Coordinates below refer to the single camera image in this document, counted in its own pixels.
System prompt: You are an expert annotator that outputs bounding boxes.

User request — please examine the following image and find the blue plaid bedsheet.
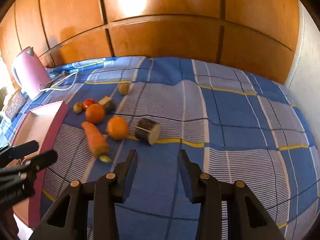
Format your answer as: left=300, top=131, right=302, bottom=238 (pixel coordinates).
left=0, top=56, right=320, bottom=240

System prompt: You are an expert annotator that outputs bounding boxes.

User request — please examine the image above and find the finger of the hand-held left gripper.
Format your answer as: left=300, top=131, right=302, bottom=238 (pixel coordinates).
left=0, top=150, right=58, bottom=179
left=0, top=140, right=40, bottom=165

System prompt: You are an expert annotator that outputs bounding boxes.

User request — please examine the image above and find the pink rectangular tray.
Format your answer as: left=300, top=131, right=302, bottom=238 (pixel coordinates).
left=11, top=101, right=69, bottom=228

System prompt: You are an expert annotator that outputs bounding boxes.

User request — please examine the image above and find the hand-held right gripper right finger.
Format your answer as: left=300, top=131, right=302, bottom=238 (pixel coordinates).
left=177, top=149, right=286, bottom=240

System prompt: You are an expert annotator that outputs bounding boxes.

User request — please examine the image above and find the carrot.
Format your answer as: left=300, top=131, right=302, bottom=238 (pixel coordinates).
left=81, top=121, right=111, bottom=163

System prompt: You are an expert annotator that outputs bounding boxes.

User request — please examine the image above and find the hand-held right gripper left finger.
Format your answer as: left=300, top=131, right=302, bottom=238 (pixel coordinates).
left=29, top=149, right=139, bottom=240

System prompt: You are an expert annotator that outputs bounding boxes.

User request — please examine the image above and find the orange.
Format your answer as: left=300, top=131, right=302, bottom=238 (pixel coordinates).
left=106, top=116, right=129, bottom=140
left=85, top=103, right=106, bottom=124

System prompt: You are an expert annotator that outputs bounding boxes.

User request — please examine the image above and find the white power cable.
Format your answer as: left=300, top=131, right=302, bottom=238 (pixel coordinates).
left=39, top=70, right=78, bottom=92

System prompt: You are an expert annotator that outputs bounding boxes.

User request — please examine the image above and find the wooden wardrobe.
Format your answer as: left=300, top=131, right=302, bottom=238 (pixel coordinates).
left=0, top=0, right=300, bottom=85

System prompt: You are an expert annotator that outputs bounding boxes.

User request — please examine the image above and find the pink electric kettle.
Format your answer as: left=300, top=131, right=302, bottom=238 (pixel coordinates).
left=11, top=46, right=52, bottom=100

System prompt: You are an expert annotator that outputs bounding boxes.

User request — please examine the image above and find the patterned box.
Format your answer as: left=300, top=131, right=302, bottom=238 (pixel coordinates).
left=2, top=90, right=27, bottom=118

